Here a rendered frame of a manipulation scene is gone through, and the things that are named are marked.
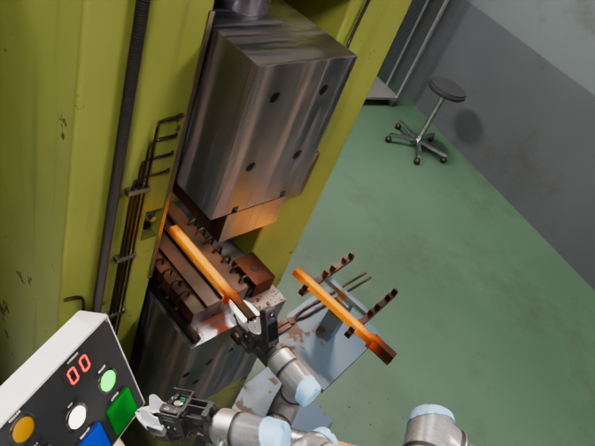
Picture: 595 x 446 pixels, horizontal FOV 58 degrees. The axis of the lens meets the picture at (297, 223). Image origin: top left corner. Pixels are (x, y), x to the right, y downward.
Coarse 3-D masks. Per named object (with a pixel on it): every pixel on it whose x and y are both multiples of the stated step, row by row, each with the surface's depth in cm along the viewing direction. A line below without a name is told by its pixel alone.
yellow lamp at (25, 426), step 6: (24, 420) 98; (30, 420) 99; (18, 426) 96; (24, 426) 97; (30, 426) 99; (18, 432) 96; (24, 432) 98; (30, 432) 99; (18, 438) 96; (24, 438) 98
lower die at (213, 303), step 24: (168, 240) 168; (192, 240) 170; (168, 264) 162; (192, 264) 163; (216, 264) 167; (192, 288) 157; (216, 288) 158; (240, 288) 162; (192, 312) 152; (216, 312) 161
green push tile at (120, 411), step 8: (128, 392) 123; (120, 400) 121; (128, 400) 123; (112, 408) 118; (120, 408) 121; (128, 408) 123; (136, 408) 126; (112, 416) 119; (120, 416) 121; (128, 416) 124; (112, 424) 119; (120, 424) 121; (120, 432) 121
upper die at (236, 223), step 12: (180, 192) 139; (192, 204) 137; (264, 204) 136; (276, 204) 141; (204, 216) 134; (228, 216) 128; (240, 216) 132; (252, 216) 136; (264, 216) 140; (276, 216) 145; (216, 228) 132; (228, 228) 132; (240, 228) 136; (252, 228) 141; (216, 240) 134
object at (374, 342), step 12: (300, 276) 184; (312, 288) 183; (324, 300) 181; (336, 312) 179; (348, 312) 179; (348, 324) 177; (360, 324) 177; (360, 336) 175; (372, 336) 174; (372, 348) 175; (384, 348) 171; (384, 360) 173
